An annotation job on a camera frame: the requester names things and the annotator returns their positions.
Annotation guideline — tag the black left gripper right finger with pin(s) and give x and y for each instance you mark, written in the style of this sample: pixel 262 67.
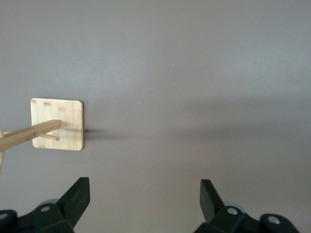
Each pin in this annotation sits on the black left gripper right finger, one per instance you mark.
pixel 230 221

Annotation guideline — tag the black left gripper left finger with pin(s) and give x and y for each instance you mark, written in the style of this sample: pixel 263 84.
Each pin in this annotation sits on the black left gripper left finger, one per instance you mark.
pixel 48 218

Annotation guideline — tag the bamboo cup rack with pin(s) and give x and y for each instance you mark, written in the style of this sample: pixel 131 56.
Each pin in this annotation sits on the bamboo cup rack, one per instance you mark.
pixel 63 114

